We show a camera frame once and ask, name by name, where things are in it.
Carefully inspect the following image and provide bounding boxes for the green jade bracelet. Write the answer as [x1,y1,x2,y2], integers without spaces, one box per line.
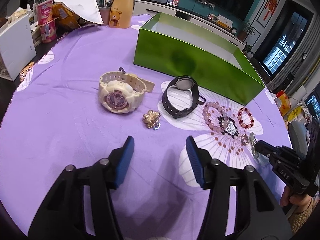
[248,132,259,159]

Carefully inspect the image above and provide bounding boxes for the red pink bead bracelet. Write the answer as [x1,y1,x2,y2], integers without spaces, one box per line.
[237,106,255,129]

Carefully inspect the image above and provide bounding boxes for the gold flower brooch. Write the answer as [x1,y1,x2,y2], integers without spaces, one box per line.
[142,109,161,130]

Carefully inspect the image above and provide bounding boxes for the cream white sport watch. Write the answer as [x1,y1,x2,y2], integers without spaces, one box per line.
[99,67,155,114]

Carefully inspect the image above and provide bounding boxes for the black wrist watch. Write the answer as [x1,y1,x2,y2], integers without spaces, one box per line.
[162,75,206,119]

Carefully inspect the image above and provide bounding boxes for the person's right hand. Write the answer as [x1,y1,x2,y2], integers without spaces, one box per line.
[280,186,313,213]

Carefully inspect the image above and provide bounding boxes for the black white bead ornament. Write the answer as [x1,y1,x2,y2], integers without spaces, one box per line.
[217,116,239,139]

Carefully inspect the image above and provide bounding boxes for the yellow orange bag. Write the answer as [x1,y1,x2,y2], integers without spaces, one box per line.
[276,90,291,116]

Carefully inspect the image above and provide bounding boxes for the purple floral tablecloth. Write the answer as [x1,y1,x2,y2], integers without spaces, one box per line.
[1,15,284,239]

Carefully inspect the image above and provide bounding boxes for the green cardboard box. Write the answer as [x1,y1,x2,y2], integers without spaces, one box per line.
[134,13,265,105]

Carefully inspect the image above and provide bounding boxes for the potted plant right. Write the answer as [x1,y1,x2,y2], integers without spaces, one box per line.
[237,21,255,42]

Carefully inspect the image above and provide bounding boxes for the small alarm clock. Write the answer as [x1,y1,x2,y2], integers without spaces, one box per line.
[231,27,238,35]

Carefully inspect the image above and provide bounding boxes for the red chinese knot decoration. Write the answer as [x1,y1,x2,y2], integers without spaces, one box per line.
[263,0,278,22]

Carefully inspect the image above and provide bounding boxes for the pink yogurt cup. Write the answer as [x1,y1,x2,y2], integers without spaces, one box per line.
[35,0,53,25]
[39,20,56,43]

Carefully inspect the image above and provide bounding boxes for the yellow bear bottle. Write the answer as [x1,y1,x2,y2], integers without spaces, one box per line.
[109,0,134,29]

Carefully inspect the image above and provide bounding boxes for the white tv cabinet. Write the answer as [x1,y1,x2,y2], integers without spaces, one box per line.
[133,0,245,50]

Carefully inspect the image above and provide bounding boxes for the white small carton box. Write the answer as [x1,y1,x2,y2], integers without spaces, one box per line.
[0,15,36,81]

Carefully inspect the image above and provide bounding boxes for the white paper sheet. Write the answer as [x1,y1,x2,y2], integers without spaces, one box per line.
[53,0,103,24]

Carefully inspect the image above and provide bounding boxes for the pen holder cup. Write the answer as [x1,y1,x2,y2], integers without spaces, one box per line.
[97,0,111,25]

